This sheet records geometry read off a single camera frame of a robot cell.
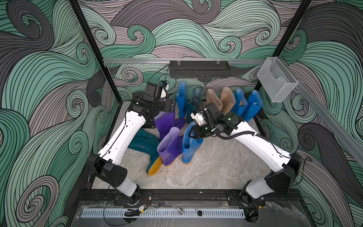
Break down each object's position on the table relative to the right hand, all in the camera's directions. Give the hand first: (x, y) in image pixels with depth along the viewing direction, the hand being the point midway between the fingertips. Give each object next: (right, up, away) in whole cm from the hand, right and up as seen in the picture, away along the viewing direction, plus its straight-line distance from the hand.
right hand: (189, 136), depth 72 cm
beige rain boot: (+26, +20, +17) cm, 37 cm away
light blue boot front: (0, -4, -5) cm, 6 cm away
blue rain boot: (+32, +18, +12) cm, 39 cm away
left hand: (-12, +19, +3) cm, 23 cm away
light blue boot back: (-4, +19, +19) cm, 27 cm away
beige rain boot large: (+15, +22, +16) cm, 31 cm away
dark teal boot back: (+5, +17, +24) cm, 30 cm away
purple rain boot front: (-10, -6, +1) cm, 11 cm away
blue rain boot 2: (+41, +18, +13) cm, 47 cm away
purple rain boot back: (-13, +7, +6) cm, 16 cm away
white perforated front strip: (-13, -39, -2) cm, 41 cm away
